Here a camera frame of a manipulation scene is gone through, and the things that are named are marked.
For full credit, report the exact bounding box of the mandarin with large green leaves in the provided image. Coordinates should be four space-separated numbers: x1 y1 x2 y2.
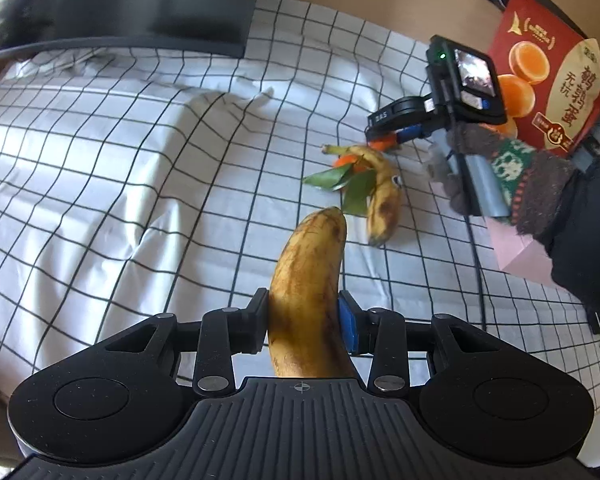
302 154 376 218

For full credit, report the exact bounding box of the black cable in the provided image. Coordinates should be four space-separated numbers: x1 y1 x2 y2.
455 152 488 326

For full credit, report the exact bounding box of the red snack bag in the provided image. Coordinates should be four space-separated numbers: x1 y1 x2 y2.
487 0 600 158

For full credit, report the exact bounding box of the white black-grid tablecloth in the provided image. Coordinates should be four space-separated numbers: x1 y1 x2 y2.
0 0 600 413

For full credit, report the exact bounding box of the dark monitor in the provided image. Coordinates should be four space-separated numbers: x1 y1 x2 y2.
0 0 266 63

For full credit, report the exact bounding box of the person's right hand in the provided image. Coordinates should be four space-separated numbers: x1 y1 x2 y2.
426 124 577 256

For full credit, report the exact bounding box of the slim spotted yellow banana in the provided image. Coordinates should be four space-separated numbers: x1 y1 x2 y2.
267 206 358 380

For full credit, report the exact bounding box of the pink cardboard box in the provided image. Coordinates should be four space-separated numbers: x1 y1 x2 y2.
484 215 556 288

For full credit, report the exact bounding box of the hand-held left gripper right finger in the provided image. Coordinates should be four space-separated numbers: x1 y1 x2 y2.
337 292 504 395

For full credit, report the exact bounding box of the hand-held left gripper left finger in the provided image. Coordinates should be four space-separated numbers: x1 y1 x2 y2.
102 287 271 397

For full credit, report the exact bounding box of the wide spotted yellow banana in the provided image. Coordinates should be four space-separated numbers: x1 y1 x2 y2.
321 143 403 247

